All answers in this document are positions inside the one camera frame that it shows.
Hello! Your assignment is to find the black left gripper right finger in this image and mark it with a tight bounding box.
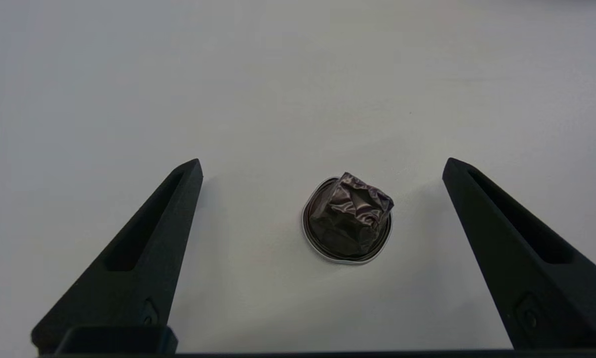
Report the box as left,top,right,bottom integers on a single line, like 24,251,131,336
442,158,596,350

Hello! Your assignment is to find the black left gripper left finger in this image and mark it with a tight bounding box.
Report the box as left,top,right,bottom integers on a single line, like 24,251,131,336
31,159,203,355

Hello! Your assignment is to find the dark coffee capsule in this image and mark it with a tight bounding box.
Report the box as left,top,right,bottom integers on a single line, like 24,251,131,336
301,172,395,265

